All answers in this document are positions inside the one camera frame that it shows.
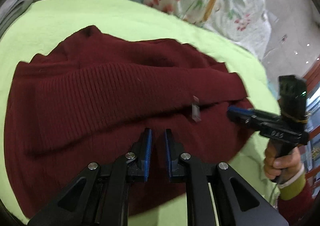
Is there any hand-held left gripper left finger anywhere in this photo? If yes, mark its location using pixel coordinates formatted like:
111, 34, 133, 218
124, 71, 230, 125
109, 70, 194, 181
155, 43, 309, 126
27, 128, 153, 226

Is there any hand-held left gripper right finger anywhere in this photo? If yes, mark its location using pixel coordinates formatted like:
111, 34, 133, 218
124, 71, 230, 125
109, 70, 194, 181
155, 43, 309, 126
164, 129, 288, 226

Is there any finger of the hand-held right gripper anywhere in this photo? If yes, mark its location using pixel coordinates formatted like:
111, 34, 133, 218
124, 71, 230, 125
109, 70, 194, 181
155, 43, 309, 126
227, 106, 263, 130

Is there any dark red knit sweater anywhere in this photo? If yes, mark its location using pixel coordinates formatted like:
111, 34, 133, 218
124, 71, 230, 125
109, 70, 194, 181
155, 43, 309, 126
4, 25, 255, 216

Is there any person's right forearm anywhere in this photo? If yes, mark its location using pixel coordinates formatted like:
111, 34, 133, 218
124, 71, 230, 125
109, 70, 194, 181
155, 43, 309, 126
277, 166, 316, 226

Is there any person's right hand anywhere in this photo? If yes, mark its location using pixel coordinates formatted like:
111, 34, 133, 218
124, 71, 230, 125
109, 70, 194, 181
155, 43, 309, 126
264, 147, 304, 183

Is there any reddish wooden furniture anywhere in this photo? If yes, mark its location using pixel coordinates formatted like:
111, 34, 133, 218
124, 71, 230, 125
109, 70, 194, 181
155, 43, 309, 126
301, 64, 320, 174

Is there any white floral quilt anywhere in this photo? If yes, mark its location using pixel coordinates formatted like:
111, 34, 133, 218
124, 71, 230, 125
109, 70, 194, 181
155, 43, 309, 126
25, 0, 272, 61

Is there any light green bed sheet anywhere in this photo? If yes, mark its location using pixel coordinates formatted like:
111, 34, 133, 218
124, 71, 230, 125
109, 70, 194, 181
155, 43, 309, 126
0, 0, 283, 226

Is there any grey folded towel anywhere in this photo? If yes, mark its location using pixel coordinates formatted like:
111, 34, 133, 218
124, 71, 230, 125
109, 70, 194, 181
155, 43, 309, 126
0, 0, 34, 37

